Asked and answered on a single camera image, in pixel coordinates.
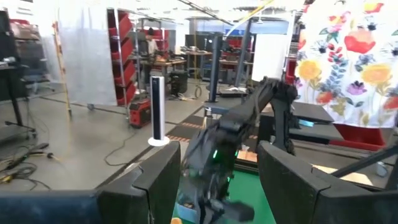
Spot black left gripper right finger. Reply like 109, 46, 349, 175
257, 140, 361, 224

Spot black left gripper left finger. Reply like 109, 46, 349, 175
96, 141, 182, 224

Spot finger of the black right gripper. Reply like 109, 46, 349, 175
197, 200, 208, 224
208, 202, 223, 224

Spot green table mat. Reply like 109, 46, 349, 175
228, 169, 277, 224

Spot black orange-striped floor mat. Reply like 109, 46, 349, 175
166, 114, 259, 143

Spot white tower fan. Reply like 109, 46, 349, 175
147, 75, 170, 147

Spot red and black tool case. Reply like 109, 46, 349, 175
129, 98, 152, 128

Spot black diagonal beam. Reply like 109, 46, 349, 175
330, 144, 398, 179

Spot black trash bin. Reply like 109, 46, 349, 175
169, 70, 189, 97

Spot red storage bin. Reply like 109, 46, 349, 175
328, 123, 387, 152

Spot black stand column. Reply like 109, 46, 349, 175
207, 33, 224, 104

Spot wooden work table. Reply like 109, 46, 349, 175
139, 58, 188, 94

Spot grey-blue column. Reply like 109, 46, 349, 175
234, 18, 253, 88

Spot person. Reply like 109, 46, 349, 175
145, 27, 160, 58

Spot red bin shelving rack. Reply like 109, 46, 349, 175
107, 8, 137, 106

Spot floral fabric curtain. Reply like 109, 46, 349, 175
294, 0, 398, 128

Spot white curtain partition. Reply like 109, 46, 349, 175
40, 0, 118, 106

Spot wooden pole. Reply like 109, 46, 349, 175
52, 21, 73, 121

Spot black cart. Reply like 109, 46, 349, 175
0, 9, 39, 141

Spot black aluminium table frame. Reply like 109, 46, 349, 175
231, 161, 261, 174

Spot long black floor cable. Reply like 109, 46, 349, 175
103, 127, 139, 168

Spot tangled floor cables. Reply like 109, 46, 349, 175
0, 141, 60, 191

